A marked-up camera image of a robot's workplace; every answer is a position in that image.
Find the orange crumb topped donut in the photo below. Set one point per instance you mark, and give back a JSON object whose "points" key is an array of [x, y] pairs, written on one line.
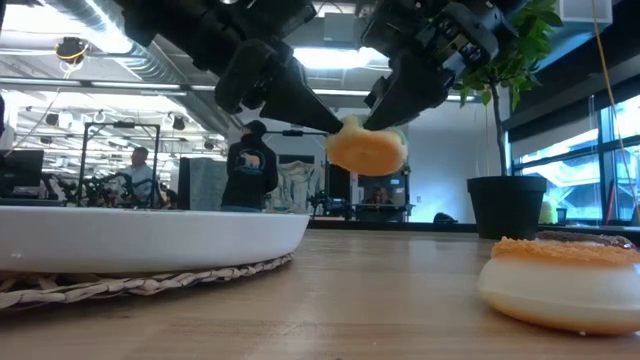
{"points": [[550, 295]]}

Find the pale yellow green object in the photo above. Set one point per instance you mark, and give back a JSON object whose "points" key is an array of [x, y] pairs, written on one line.
{"points": [[547, 214]]}

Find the green leafy small tree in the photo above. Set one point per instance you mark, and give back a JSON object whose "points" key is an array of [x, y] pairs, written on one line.
{"points": [[522, 55]]}

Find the person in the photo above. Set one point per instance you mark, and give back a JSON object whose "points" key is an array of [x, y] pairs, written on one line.
{"points": [[380, 196], [250, 170], [140, 175]]}

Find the black metal frame stand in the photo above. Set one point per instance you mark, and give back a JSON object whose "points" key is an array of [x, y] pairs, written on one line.
{"points": [[122, 124], [292, 133]]}

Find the black plant pot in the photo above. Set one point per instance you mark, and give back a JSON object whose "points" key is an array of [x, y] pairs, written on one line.
{"points": [[505, 207]]}

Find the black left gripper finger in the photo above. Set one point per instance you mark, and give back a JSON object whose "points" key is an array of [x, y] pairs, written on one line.
{"points": [[305, 107], [250, 75]]}

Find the small black dome object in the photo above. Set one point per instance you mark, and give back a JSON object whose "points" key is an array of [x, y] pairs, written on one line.
{"points": [[445, 218]]}

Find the chocolate topped donut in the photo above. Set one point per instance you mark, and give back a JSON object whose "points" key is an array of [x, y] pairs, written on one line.
{"points": [[585, 237]]}

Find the black ceiling spotlight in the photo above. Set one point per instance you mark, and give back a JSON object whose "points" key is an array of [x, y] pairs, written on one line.
{"points": [[52, 119], [178, 123]]}

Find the small black background robot arm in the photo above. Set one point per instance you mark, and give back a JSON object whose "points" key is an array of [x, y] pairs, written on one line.
{"points": [[327, 204]]}

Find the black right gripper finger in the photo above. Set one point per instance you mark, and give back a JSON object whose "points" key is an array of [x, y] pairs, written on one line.
{"points": [[415, 87], [379, 92]]}

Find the white round plate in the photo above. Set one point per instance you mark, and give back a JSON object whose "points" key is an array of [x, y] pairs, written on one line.
{"points": [[150, 240]]}

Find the green frosted donut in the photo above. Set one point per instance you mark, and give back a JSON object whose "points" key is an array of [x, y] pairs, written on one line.
{"points": [[365, 152]]}

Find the woven straw placemat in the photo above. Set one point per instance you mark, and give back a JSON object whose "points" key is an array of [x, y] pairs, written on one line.
{"points": [[100, 287]]}

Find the grey partition panel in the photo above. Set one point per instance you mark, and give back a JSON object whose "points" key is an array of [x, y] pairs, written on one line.
{"points": [[200, 182]]}

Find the silver ventilation duct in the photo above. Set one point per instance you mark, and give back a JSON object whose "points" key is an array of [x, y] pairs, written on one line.
{"points": [[150, 67]]}

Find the long ceiling light bar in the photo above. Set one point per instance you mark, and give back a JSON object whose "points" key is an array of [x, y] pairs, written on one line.
{"points": [[135, 85]]}

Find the white green patterned cloth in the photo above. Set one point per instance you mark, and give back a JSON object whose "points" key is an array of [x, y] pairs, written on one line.
{"points": [[297, 185]]}

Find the black background robot arms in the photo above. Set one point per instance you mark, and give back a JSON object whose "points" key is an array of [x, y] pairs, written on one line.
{"points": [[95, 190]]}

